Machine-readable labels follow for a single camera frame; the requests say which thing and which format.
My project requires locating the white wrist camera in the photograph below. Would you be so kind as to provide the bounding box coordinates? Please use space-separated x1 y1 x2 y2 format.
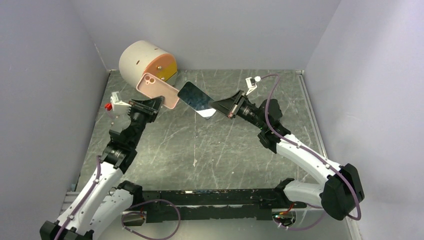
245 76 262 96
104 91 131 118

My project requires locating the black screen white phone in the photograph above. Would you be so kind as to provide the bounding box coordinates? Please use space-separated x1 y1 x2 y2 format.
177 81 216 120

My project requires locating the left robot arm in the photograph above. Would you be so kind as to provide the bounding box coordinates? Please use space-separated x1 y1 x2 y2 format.
39 92 165 240

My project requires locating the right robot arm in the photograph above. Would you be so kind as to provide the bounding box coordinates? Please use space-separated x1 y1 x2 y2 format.
208 90 365 221

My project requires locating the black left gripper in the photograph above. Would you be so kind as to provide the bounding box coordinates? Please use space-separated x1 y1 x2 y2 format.
125 95 163 147

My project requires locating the aluminium frame rail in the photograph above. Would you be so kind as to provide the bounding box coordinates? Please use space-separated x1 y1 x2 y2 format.
52 187 362 240

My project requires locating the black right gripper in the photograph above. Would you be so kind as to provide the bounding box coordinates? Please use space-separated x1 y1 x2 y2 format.
208 89 267 131

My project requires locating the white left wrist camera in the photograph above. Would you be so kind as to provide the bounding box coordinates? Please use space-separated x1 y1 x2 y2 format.
104 91 131 118

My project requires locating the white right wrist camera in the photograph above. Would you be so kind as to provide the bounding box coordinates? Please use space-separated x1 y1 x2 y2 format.
245 76 262 96

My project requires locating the black base crossbar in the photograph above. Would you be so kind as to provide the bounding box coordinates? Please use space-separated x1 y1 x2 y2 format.
142 188 306 223

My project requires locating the white round drawer cabinet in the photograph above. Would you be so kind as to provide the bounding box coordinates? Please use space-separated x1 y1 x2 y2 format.
118 40 178 88

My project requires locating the pink phone case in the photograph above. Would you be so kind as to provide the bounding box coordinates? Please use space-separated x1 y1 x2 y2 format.
135 72 180 110

